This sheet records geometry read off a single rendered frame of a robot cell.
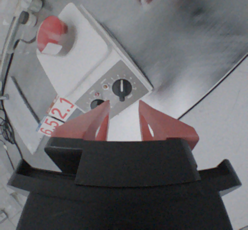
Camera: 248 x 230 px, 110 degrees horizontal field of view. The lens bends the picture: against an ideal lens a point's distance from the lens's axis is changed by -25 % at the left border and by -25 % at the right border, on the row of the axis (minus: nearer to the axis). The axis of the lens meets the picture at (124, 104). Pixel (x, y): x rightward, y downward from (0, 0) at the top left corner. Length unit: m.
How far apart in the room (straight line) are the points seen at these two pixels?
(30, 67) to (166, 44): 0.42
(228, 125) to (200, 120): 0.06
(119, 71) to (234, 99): 0.22
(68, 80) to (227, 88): 0.28
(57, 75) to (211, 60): 0.27
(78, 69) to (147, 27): 0.15
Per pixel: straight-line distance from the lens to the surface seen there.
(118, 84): 0.18
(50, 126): 0.38
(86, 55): 0.18
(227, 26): 0.28
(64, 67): 0.20
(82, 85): 0.20
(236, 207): 0.47
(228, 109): 0.27
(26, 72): 0.50
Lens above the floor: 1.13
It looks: 68 degrees down
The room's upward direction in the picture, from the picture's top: 122 degrees counter-clockwise
